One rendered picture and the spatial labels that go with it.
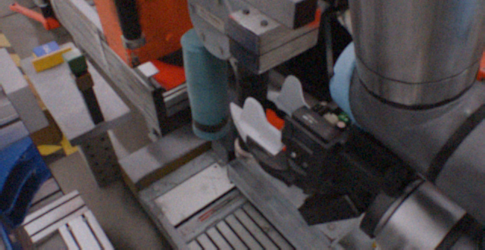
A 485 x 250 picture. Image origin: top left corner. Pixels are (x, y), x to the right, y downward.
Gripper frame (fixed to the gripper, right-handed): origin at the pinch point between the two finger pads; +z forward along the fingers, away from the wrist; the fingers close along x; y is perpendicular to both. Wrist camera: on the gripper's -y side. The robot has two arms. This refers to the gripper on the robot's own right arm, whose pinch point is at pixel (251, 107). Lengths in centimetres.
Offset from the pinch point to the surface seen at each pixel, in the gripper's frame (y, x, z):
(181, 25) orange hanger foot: -24, -23, 57
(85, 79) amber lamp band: -23, 7, 50
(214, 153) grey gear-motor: -74, -26, 50
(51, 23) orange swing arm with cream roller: -73, -12, 178
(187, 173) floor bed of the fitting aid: -75, -14, 50
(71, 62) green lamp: -18, 9, 50
